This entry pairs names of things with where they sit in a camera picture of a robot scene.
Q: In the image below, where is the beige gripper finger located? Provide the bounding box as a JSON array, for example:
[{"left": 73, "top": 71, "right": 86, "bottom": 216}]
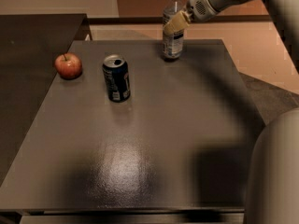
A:
[{"left": 163, "top": 10, "right": 192, "bottom": 35}]

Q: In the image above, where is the clear plastic bottle blue label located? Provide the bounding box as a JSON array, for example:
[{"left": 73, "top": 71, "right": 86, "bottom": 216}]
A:
[{"left": 163, "top": 0, "right": 184, "bottom": 60}]

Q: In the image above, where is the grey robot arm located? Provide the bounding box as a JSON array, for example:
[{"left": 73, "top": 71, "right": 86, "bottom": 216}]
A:
[{"left": 164, "top": 0, "right": 299, "bottom": 224}]

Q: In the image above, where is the dark blue soda can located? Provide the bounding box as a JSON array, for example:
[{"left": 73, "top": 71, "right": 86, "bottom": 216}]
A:
[{"left": 102, "top": 54, "right": 131, "bottom": 103}]

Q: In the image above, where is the red apple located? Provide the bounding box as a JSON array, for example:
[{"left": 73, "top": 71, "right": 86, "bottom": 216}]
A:
[{"left": 54, "top": 52, "right": 83, "bottom": 79}]

